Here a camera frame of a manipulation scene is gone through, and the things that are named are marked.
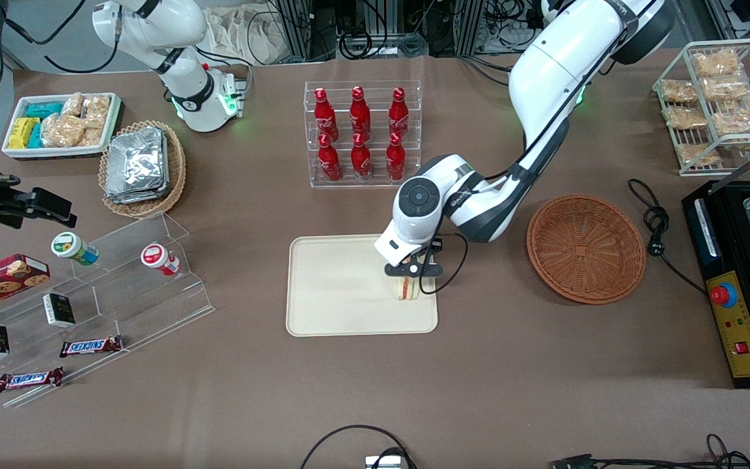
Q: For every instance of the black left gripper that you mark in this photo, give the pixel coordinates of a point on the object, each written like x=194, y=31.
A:
x=436, y=246

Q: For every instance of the red cola bottle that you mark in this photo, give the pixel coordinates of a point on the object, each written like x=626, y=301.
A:
x=395, y=159
x=360, y=114
x=325, y=117
x=398, y=114
x=329, y=163
x=361, y=161

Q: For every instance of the white rectangular snack bin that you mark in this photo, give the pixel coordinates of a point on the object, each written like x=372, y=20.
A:
x=56, y=152

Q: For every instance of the Snickers bar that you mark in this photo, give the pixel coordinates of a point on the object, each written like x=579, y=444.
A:
x=90, y=346
x=30, y=380

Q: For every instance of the yellow snack packet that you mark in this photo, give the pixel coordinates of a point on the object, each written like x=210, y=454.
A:
x=21, y=132

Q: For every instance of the light tan wicker basket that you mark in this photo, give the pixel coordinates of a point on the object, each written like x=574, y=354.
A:
x=176, y=169

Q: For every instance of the black machine with yellow panel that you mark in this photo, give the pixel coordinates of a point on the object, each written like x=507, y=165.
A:
x=739, y=326

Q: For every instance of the red emergency stop button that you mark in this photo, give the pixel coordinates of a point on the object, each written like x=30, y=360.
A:
x=723, y=295

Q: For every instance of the aluminium frame post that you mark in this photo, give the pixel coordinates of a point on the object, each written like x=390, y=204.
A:
x=297, y=29
x=469, y=26

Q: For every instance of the small silver device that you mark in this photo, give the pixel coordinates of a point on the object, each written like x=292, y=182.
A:
x=383, y=462

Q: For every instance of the bagged fried snack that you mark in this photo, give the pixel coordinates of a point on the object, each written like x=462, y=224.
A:
x=739, y=118
x=686, y=118
x=715, y=62
x=726, y=86
x=678, y=91
x=697, y=155

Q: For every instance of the clear acrylic stepped display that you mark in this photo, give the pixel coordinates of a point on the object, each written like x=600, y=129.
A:
x=127, y=299

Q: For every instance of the white cloth bag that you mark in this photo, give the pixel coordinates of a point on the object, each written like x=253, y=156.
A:
x=245, y=32

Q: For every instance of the red lidded cup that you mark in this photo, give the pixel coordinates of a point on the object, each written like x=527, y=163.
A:
x=153, y=256

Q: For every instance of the clear rice cracker packet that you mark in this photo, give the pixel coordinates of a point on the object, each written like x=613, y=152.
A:
x=91, y=137
x=96, y=111
x=73, y=104
x=62, y=131

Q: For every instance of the green lidded cup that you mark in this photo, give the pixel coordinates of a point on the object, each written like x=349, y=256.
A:
x=69, y=246

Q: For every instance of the triangular sandwich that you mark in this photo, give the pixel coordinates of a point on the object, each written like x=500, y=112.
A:
x=406, y=290

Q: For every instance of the cream plastic tray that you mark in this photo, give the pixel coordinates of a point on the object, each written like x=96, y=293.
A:
x=336, y=286

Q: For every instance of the clear acrylic bottle rack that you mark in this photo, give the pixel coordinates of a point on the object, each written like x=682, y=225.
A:
x=375, y=184

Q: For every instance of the teal snack packet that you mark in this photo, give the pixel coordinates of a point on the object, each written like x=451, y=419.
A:
x=44, y=109
x=36, y=137

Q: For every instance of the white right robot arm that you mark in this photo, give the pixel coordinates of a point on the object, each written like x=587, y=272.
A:
x=180, y=71

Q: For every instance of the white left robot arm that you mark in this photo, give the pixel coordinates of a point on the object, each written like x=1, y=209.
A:
x=544, y=71

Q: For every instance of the silver foil container stack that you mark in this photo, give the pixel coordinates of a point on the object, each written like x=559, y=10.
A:
x=135, y=166

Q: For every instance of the brown wicker basket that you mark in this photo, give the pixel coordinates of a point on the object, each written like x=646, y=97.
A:
x=586, y=251

